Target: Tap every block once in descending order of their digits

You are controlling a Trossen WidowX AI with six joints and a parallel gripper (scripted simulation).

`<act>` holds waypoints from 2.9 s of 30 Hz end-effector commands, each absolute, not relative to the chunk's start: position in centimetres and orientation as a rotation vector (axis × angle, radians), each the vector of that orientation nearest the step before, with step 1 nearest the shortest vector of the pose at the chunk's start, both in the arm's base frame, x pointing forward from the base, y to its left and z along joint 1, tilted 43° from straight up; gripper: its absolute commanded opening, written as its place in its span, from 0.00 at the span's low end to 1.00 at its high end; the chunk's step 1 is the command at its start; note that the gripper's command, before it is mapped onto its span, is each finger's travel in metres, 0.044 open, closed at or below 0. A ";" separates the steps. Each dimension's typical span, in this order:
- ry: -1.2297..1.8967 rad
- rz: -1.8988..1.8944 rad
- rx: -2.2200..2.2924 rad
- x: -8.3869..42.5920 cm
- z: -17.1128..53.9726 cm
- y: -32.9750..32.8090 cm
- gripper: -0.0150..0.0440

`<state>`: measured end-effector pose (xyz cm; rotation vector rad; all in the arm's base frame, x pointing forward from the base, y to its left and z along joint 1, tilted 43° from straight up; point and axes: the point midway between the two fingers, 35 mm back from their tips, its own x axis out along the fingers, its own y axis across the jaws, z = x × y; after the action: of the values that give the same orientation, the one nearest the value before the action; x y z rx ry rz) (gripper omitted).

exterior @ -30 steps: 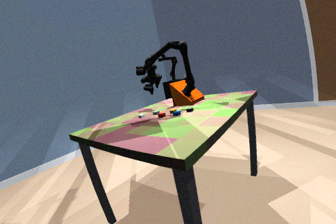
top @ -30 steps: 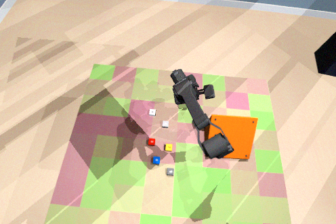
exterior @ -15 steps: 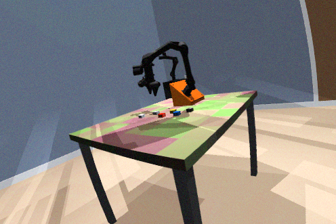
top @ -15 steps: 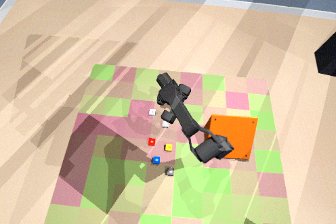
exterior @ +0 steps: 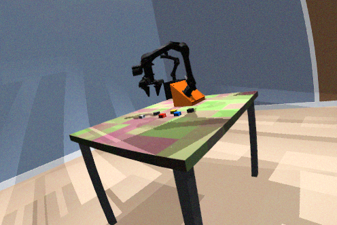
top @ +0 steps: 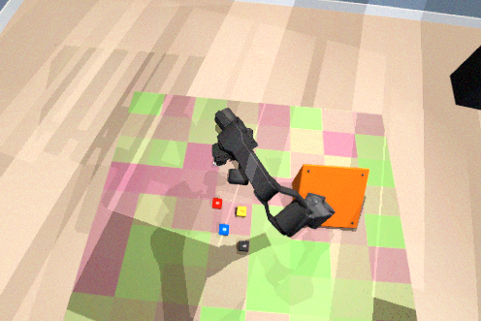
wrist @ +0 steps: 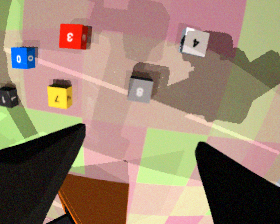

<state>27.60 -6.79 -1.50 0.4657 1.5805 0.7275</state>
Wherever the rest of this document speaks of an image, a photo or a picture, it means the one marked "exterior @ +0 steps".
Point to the blue block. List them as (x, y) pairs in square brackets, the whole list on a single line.
[(177, 113)]

